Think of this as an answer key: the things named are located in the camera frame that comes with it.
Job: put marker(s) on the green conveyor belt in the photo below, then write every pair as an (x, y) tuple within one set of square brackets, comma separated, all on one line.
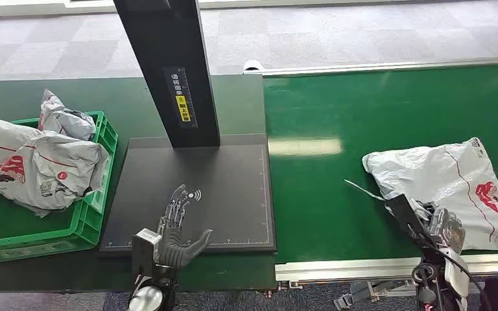
[(360, 111)]

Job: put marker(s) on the black weighing platform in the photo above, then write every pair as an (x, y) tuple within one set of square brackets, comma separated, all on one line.
[(227, 201)]

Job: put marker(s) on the aluminium conveyor side rail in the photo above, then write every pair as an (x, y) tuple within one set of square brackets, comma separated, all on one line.
[(352, 266), (360, 68)]

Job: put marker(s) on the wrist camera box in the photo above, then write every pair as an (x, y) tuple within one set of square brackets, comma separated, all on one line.
[(405, 216), (145, 251)]

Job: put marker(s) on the small grey crumpled courier package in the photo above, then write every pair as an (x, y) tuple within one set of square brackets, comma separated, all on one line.
[(66, 118)]

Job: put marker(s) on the large grey crumpled courier package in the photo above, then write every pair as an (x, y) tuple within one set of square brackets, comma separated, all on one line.
[(34, 167)]

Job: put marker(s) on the yellow black column label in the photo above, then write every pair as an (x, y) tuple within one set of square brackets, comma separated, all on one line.
[(182, 98)]

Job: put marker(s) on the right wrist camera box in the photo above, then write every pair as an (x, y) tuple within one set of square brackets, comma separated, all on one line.
[(405, 216)]

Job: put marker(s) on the grey red-print courier package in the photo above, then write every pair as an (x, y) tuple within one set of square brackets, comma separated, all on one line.
[(459, 180)]

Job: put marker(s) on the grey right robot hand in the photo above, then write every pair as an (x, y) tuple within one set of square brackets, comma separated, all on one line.
[(448, 229)]

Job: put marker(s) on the black scanner column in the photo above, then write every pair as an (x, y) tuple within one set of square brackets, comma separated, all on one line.
[(167, 73)]

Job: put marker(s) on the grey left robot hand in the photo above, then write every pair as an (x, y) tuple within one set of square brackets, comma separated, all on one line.
[(176, 251)]

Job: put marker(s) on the dark green table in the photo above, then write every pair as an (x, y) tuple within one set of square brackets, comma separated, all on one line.
[(103, 92)]

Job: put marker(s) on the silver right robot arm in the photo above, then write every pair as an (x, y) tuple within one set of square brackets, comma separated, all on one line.
[(451, 279)]

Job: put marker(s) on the white conveyor roller cap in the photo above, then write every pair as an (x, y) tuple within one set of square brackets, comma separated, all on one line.
[(253, 65)]

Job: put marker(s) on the green plastic basket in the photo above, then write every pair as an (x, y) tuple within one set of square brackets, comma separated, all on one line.
[(85, 214)]

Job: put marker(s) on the white wall baseboard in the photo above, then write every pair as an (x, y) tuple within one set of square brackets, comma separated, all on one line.
[(38, 7)]

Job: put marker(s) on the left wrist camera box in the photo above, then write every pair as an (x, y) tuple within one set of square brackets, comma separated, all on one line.
[(145, 251)]

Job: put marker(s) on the metal conveyor support bracket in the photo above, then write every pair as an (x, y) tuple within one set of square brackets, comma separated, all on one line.
[(369, 292)]

